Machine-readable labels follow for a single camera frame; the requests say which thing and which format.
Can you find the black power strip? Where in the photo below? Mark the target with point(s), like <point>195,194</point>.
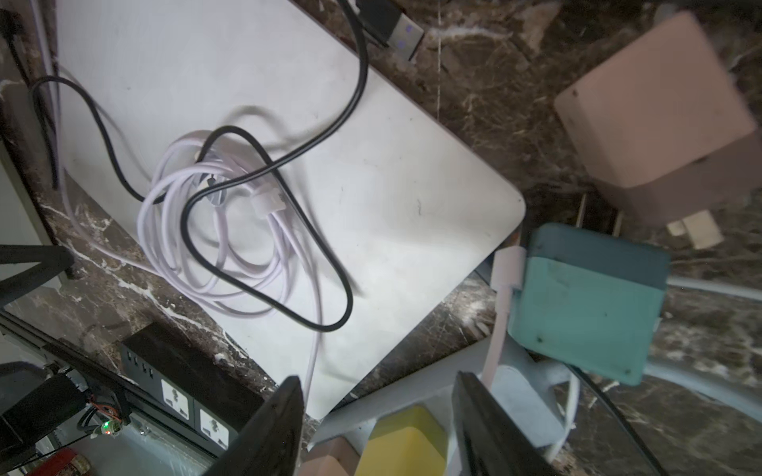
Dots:
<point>189,386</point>

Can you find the teal plug adapter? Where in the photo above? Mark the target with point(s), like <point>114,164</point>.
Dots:
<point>590,300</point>

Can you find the pink plug adapter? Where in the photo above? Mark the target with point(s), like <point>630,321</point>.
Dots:
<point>330,458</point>
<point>663,132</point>

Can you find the yellow plug adapter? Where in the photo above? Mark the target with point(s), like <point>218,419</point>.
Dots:
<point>410,442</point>

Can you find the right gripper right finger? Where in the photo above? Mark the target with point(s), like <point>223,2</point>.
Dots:
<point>489,442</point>

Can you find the grey power strip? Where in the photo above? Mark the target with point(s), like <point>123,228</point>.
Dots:
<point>520,386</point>

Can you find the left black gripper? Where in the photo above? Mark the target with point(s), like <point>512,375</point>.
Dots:
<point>43,385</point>

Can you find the white laptop centre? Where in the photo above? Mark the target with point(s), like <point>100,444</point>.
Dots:
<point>405,206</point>

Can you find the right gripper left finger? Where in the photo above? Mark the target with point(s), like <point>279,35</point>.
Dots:
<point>270,442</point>

